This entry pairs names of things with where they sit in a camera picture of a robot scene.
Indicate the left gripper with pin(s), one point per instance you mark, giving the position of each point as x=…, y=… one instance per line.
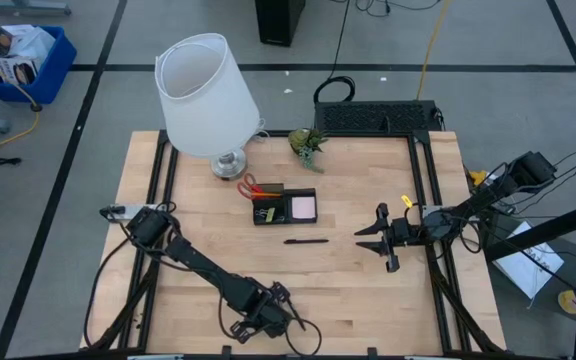
x=265, y=312

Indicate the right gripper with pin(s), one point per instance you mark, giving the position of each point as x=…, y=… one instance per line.
x=403, y=231

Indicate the pink sticky note pad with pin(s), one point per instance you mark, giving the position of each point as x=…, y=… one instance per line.
x=304, y=208

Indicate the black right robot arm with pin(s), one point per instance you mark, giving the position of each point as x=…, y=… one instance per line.
x=488, y=197

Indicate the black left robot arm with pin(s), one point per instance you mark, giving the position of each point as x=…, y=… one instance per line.
x=203, y=265

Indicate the black mesh desk organizer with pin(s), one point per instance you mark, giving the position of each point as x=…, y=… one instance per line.
x=285, y=222

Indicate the yellow tag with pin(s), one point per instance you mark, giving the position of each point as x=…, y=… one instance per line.
x=407, y=201

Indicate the small green succulent plant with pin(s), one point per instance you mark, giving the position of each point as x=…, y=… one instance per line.
x=307, y=145

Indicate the yellow connector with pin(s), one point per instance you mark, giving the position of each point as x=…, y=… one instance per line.
x=479, y=176

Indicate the black perforated computer case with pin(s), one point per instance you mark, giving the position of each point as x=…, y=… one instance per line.
x=375, y=116

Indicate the white paper sheet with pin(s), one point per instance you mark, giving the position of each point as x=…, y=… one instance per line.
x=530, y=262

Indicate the dark metal stand beam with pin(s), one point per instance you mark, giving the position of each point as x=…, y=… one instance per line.
x=543, y=232

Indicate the yellow and blue roll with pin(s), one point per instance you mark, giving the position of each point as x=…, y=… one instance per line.
x=572, y=301

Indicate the white shade silver table lamp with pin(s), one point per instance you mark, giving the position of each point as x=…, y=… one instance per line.
x=205, y=100

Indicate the black tower box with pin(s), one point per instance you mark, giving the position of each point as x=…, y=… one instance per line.
x=279, y=20

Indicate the small black floor object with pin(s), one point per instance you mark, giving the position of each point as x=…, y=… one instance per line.
x=7, y=161

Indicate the blue plastic bin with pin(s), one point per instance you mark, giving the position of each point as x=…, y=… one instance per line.
x=53, y=75

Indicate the white bags and boxes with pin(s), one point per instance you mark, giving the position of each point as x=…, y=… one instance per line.
x=23, y=47

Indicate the black aluminium table frame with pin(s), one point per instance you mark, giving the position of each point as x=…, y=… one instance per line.
x=440, y=300

